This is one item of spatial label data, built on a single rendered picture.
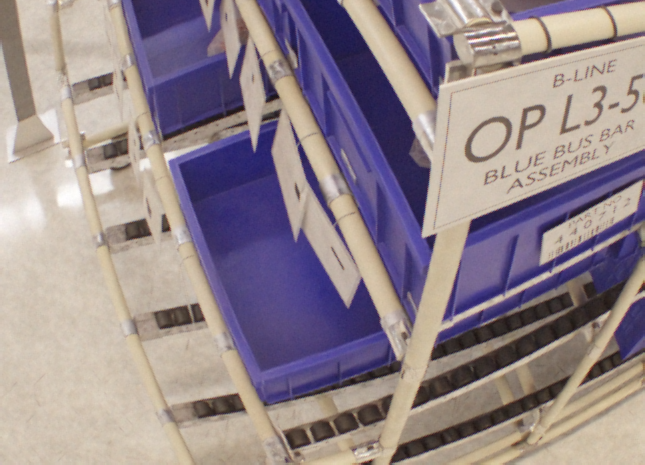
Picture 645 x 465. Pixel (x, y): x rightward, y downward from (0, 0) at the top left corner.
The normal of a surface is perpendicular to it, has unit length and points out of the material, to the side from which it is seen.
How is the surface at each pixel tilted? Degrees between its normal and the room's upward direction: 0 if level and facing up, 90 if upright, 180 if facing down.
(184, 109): 90
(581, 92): 90
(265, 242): 3
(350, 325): 3
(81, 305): 0
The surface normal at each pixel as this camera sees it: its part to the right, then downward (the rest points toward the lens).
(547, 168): 0.36, 0.81
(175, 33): -0.02, -0.49
